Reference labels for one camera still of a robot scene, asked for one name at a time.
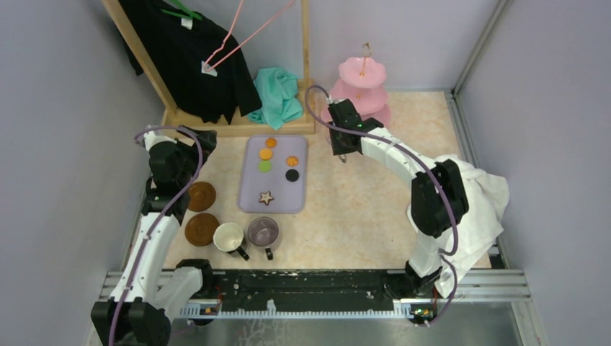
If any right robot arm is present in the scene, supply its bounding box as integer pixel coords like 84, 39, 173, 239
327, 99, 470, 297

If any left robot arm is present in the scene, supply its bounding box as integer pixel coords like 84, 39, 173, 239
91, 125, 217, 345

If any pink three-tier cake stand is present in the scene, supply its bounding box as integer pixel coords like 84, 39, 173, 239
329, 43, 391, 127

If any brown saucer far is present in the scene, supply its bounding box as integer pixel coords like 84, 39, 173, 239
187, 182, 216, 212

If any brown saucer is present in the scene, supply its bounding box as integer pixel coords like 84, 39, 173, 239
184, 213, 220, 247
187, 182, 216, 212

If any orange waffle round cookie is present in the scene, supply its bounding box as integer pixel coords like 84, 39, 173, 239
259, 148, 273, 161

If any green round cookie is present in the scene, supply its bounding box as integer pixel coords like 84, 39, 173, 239
258, 160, 272, 173

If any small orange round cookie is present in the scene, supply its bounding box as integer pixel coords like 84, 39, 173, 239
264, 138, 277, 148

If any teal cloth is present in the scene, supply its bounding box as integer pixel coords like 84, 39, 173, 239
247, 67, 303, 130

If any pink clothes hanger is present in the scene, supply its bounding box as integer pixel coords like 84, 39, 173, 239
203, 0, 297, 73

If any orange swirl cookie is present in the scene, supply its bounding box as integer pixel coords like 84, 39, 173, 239
285, 156, 299, 167

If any black t-shirt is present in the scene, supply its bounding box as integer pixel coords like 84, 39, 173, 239
120, 1, 262, 123

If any black sandwich cookie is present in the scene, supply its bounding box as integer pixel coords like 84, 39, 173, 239
285, 169, 300, 182

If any star-shaped iced cookie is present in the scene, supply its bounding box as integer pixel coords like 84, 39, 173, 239
259, 191, 275, 206

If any brown saucer near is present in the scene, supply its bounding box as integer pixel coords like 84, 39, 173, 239
184, 213, 220, 247

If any lavender serving tray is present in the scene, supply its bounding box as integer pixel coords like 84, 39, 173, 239
237, 135, 308, 214

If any green clothes hanger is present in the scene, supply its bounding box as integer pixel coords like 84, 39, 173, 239
161, 0, 202, 21

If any white towel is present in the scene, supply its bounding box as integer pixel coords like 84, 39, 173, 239
407, 154, 509, 298

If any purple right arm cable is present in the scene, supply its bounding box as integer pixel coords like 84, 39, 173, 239
303, 84, 460, 328

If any wooden clothes rack frame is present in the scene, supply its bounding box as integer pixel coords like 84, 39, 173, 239
101, 0, 316, 139

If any cream mug black handle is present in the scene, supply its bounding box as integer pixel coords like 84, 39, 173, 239
213, 223, 250, 261

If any purple mug black handle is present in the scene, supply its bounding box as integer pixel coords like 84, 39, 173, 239
247, 216, 281, 261

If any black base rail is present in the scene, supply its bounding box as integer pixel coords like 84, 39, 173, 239
193, 270, 439, 312

